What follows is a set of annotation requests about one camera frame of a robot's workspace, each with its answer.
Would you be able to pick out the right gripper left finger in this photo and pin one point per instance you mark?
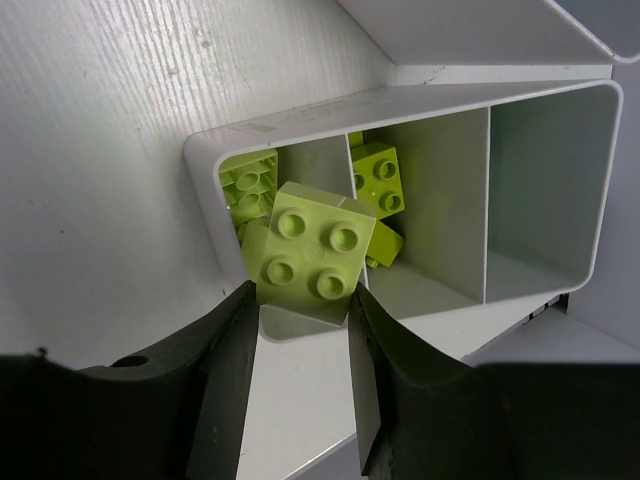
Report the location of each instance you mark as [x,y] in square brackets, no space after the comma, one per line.
[173,410]

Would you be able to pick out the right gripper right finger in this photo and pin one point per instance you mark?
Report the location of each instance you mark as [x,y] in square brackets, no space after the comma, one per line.
[421,414]

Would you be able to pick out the lime curved lego brick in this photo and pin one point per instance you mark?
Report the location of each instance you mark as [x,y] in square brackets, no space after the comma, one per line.
[384,247]

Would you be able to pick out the pale green lego brick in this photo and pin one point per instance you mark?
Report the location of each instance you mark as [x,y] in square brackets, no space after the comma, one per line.
[314,252]

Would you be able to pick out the green small lego brick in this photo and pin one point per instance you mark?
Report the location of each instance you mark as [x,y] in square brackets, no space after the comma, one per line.
[377,178]

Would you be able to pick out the lime long lego brick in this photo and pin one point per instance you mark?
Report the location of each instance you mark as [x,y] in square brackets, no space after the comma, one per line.
[249,183]

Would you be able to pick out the upright white divided container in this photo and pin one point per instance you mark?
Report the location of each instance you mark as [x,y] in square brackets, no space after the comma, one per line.
[432,198]

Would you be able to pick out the tilted white divided container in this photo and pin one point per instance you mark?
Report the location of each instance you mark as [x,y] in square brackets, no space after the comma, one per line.
[502,32]

